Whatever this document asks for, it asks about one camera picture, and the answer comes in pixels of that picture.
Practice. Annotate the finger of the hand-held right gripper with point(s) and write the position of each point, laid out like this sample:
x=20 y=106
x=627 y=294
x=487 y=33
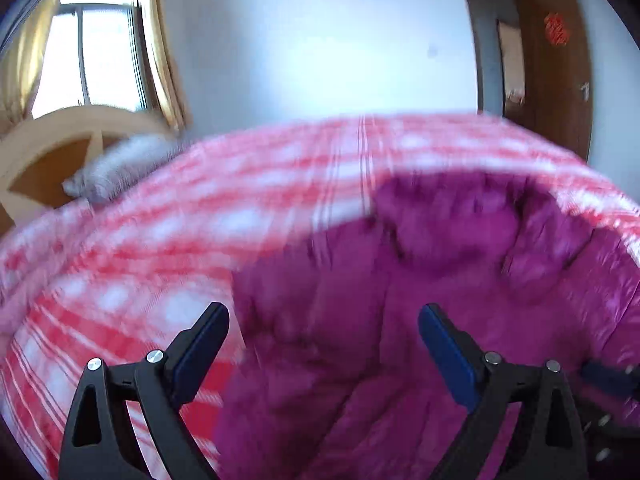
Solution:
x=607 y=377

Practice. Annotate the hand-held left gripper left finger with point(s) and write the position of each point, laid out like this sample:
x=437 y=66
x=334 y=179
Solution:
x=197 y=347

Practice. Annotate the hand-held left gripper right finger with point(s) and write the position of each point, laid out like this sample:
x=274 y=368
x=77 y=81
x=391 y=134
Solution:
x=450 y=355

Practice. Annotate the magenta padded jacket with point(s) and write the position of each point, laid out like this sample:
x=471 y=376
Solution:
x=375 y=310

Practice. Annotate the red plaid bed sheet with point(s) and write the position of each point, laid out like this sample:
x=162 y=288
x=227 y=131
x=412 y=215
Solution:
x=150 y=240

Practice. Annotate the white pillow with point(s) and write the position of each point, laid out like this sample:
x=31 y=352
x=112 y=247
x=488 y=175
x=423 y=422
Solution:
x=125 y=165

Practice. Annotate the wooden headboard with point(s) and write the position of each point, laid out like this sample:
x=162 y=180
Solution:
x=60 y=135

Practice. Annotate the brown wooden door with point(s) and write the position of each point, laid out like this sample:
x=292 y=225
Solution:
x=550 y=85

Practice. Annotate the yellow curtain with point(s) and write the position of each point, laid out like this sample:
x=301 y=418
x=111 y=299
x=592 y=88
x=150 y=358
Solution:
x=25 y=60
x=162 y=50

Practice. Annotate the window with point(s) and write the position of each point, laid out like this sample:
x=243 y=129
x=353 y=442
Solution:
x=95 y=50

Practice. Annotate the red paper door decoration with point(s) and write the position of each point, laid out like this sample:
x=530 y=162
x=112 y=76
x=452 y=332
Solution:
x=557 y=29

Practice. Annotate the dark door frame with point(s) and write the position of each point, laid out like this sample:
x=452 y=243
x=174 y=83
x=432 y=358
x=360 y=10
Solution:
x=482 y=35

